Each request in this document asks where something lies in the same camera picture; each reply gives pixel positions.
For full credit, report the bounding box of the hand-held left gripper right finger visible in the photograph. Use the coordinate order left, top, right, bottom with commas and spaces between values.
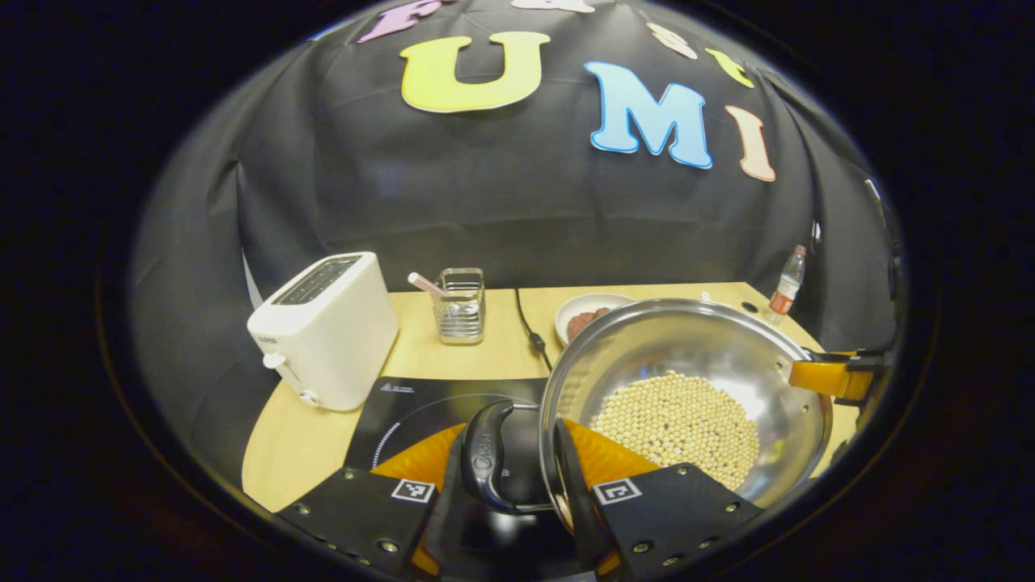
552, 416, 765, 581

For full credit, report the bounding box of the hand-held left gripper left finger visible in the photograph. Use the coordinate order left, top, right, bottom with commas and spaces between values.
275, 420, 486, 579

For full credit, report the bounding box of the pile of soybeans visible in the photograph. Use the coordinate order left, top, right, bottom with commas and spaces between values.
589, 370, 761, 492

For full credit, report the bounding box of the black induction cooktop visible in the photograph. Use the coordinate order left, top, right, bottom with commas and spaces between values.
344, 376, 583, 575

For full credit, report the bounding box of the steel pot with black handles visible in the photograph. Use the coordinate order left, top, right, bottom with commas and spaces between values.
461, 299, 834, 534

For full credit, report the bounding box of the plastic bottle with red label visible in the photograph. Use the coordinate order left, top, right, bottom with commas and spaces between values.
767, 245, 807, 324

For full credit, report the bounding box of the white toaster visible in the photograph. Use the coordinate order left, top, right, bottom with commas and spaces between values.
247, 251, 399, 412

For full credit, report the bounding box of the white plate with red beans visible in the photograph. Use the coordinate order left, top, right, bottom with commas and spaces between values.
555, 293, 636, 347

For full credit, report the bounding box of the clear utensil holder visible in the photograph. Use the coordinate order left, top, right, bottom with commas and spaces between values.
431, 268, 486, 346

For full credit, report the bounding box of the black power cable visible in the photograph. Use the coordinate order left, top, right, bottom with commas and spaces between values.
514, 289, 554, 373

